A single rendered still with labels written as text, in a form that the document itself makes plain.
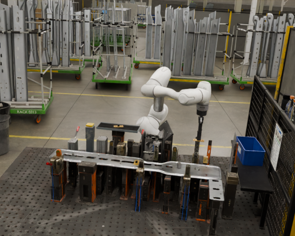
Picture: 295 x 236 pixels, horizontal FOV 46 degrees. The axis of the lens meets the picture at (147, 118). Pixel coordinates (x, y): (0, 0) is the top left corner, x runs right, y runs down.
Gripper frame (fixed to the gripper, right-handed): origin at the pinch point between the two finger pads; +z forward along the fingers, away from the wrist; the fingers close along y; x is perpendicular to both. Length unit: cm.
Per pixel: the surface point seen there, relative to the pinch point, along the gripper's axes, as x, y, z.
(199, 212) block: 6, 23, 52
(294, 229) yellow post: 63, 54, 35
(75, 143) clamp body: -103, -13, 24
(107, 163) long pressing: -69, 7, 29
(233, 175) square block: 27.1, 14.8, 22.8
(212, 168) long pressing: 13.6, -5.2, 28.9
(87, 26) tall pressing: -373, -906, 2
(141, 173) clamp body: -40, 22, 26
